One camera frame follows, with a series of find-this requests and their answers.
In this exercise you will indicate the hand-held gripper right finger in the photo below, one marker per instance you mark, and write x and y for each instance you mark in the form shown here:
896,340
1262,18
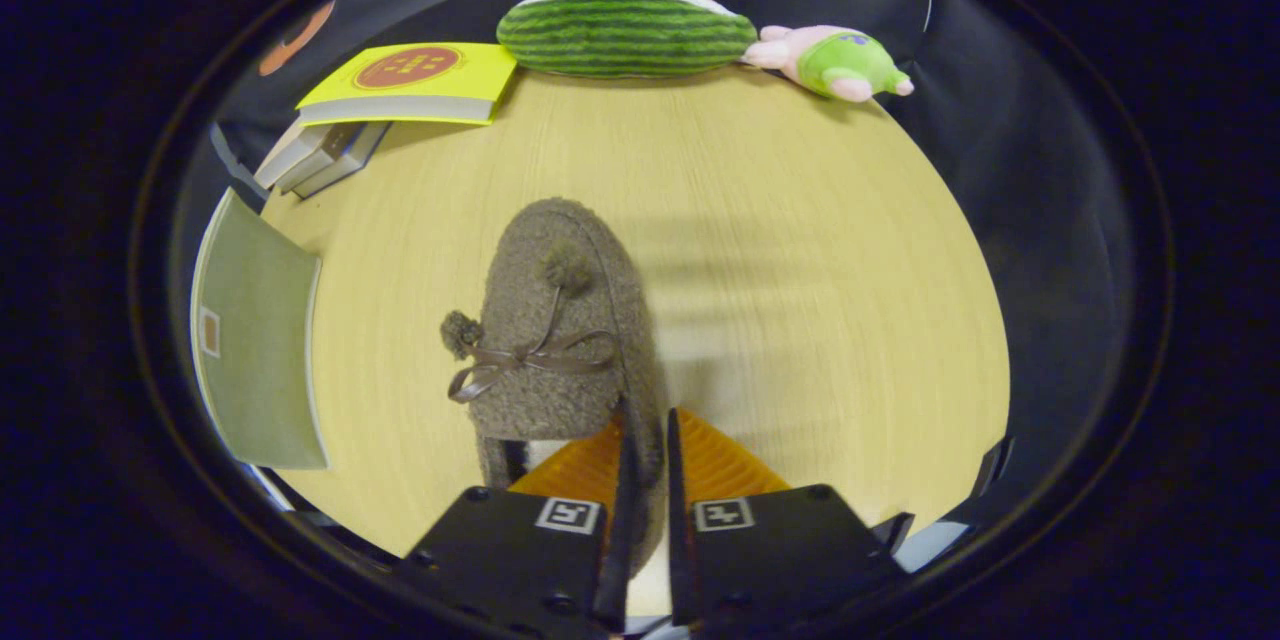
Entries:
680,540

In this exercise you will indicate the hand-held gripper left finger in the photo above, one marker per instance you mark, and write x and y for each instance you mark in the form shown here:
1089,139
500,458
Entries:
625,540

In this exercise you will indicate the brown fuzzy shoe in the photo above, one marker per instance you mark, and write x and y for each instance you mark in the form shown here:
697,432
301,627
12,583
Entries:
560,340

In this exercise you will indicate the pale green storage box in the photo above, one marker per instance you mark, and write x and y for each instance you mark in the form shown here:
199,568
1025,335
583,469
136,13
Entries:
255,340

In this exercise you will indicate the grey blue book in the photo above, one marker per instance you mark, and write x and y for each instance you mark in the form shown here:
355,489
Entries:
335,160

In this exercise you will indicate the pink and green plush toy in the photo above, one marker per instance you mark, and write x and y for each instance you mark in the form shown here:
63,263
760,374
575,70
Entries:
830,60

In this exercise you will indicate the yellow book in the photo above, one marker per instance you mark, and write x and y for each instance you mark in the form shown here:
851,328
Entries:
420,75

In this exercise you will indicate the watermelon slice plush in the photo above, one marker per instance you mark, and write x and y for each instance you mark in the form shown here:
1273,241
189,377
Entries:
625,30

